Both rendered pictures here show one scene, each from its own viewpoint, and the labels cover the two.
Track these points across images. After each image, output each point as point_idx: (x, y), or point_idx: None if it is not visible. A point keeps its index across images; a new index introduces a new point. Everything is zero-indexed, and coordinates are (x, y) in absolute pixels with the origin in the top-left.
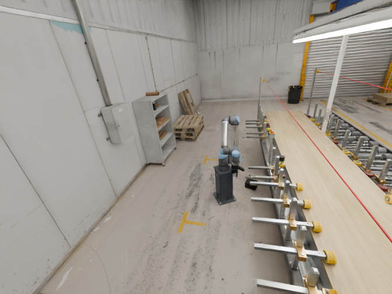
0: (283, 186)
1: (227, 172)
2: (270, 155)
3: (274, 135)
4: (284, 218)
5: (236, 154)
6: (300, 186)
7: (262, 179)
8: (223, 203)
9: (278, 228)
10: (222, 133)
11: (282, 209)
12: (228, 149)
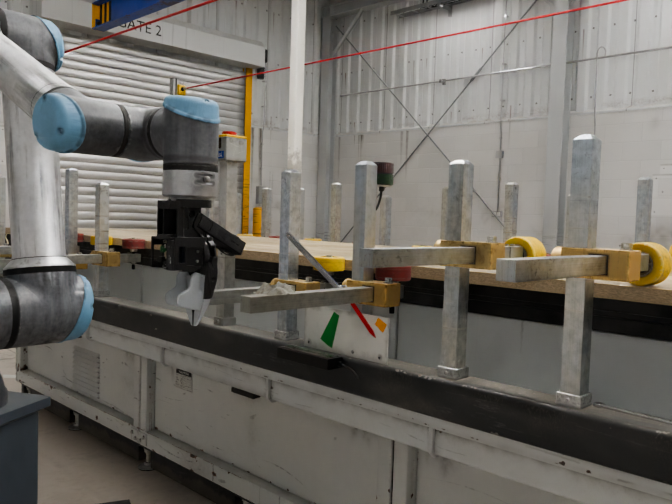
0: (504, 246)
1: (13, 413)
2: (231, 266)
3: (245, 148)
4: (591, 400)
5: (212, 104)
6: (536, 243)
7: (332, 303)
8: None
9: (619, 457)
10: (0, 52)
11: (583, 337)
12: (118, 105)
